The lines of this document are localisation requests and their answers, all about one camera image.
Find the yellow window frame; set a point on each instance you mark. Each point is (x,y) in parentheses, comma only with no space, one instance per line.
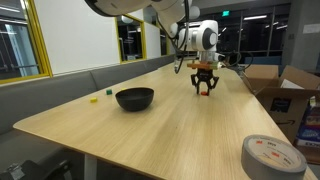
(144,40)
(38,40)

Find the blue printed carton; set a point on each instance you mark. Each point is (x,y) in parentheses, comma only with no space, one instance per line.
(308,131)

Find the red-orange round token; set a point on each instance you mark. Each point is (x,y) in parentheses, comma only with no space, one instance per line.
(204,93)

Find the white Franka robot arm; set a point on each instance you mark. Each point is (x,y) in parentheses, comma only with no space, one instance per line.
(196,35)

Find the yellow cube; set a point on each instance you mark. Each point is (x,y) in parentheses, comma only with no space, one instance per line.
(94,99)

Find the small yellow piece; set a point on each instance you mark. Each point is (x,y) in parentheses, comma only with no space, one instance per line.
(123,89)

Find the grey upholstered bench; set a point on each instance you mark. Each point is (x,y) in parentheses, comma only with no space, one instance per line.
(50,96)

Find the white globe lamp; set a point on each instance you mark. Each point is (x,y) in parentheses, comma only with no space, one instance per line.
(195,12)

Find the cardboard box with smile logo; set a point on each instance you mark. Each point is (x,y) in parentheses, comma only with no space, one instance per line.
(283,106)

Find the green cube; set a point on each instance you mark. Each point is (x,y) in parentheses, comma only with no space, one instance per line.
(109,92)

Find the green exit sign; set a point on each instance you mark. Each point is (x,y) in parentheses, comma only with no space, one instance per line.
(225,13)

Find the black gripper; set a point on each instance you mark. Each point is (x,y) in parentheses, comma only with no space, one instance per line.
(204,74)

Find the white paper sign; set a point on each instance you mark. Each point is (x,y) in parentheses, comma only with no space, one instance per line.
(311,28)

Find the white table leg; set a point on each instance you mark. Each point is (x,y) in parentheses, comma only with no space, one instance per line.
(90,165)

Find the grey duct tape roll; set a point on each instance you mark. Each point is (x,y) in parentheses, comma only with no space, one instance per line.
(273,158)

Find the plain open cardboard box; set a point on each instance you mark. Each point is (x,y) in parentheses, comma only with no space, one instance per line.
(261,71)

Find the black bowl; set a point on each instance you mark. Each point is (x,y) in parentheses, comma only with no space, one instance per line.
(135,101)

